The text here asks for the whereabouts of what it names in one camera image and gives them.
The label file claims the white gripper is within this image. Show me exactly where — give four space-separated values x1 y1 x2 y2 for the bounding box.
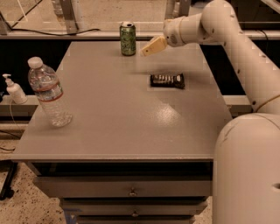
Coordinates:
141 17 184 56

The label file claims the green soda can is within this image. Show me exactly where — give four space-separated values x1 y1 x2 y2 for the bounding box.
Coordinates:
119 21 136 56

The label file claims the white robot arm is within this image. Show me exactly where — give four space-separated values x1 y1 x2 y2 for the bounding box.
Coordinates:
141 0 280 224

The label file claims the chocolate rxbar dark wrapper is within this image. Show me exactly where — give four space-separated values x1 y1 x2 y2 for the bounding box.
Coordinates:
150 73 185 89

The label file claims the clear plastic water bottle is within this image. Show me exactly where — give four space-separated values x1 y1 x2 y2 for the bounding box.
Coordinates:
28 57 73 127

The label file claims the white pump dispenser bottle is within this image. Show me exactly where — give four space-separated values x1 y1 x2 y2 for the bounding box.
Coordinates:
3 73 27 104

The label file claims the top grey drawer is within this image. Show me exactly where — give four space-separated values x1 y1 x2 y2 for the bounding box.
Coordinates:
33 176 212 198

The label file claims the grey drawer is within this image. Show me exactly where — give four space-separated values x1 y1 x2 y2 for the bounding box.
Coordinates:
33 176 212 198
77 215 195 224
60 198 207 217

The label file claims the middle grey drawer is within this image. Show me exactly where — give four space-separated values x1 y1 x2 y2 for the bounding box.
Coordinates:
60 198 207 217

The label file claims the bottom grey drawer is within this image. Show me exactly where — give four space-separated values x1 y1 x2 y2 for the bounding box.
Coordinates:
77 215 195 224

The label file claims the black stand on floor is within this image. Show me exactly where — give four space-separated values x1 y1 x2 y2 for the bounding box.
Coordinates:
0 160 18 200

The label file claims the left metal frame post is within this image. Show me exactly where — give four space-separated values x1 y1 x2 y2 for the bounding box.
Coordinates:
59 0 77 34

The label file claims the black cable on ledge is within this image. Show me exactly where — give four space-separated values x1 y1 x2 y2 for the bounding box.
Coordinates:
0 12 102 37

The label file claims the white cable at left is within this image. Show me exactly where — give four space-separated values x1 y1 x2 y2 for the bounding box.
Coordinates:
8 99 23 132

